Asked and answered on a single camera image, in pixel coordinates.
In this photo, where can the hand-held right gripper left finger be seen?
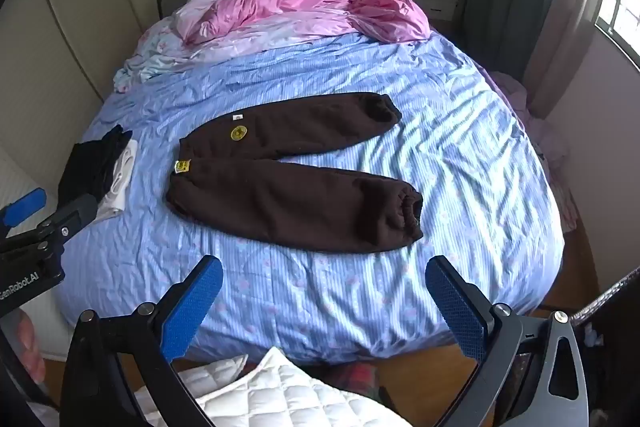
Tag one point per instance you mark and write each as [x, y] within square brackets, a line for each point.
[192, 307]

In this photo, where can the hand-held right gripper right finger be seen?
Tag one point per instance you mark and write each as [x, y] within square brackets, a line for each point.
[457, 307]

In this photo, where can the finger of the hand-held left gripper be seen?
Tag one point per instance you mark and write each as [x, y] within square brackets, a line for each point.
[22, 206]
[72, 213]

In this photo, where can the dark brown pants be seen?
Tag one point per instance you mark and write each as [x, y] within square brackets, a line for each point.
[280, 202]

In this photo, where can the person's left hand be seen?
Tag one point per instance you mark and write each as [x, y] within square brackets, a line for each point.
[30, 347]

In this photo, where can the black folded cloth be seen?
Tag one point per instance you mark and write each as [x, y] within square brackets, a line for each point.
[90, 167]

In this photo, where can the white folded cloth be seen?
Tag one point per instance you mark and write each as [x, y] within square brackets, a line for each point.
[119, 192]

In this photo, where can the red plaid cloth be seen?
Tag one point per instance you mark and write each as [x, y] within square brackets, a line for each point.
[355, 377]

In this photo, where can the white quilted cushion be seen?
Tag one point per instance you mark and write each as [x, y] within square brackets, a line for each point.
[300, 402]

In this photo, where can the blue striped floral bed sheet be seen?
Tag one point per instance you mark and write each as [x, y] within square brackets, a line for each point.
[450, 147]

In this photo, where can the pale floral satin blanket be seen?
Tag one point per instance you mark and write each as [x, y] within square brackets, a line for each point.
[150, 57]

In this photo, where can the beige curtain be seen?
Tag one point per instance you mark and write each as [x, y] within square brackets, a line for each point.
[560, 47]

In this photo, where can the white nightstand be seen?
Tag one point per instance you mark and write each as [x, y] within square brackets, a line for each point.
[435, 4]

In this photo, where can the window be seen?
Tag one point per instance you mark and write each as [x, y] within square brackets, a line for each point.
[620, 7]

